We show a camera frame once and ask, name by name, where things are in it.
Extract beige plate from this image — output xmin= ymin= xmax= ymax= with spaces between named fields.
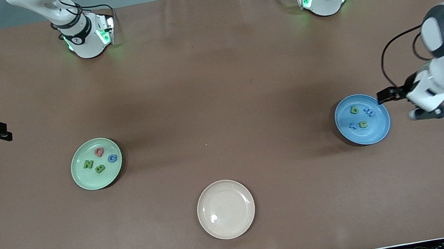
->
xmin=193 ymin=175 xmax=260 ymax=244

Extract green plate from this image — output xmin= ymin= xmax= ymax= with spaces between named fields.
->
xmin=66 ymin=135 xmax=127 ymax=194

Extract brown table mat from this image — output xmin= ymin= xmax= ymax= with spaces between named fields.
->
xmin=0 ymin=0 xmax=444 ymax=249

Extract blue plate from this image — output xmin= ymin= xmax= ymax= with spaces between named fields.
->
xmin=331 ymin=90 xmax=394 ymax=150

